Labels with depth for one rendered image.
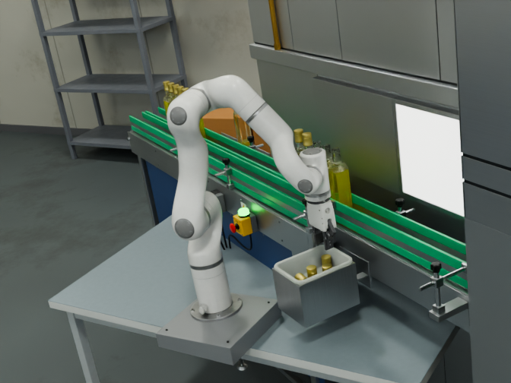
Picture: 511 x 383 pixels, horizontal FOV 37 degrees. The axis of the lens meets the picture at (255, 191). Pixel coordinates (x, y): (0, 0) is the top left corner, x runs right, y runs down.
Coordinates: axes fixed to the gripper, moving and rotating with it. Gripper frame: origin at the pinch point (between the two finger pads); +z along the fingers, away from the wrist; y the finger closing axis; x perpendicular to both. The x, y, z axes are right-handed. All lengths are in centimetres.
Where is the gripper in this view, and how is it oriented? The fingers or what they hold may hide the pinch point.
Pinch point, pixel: (323, 241)
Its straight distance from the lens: 252.8
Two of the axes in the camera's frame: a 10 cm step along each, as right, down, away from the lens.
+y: -5.0, -2.6, 8.3
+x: -8.6, 3.1, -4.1
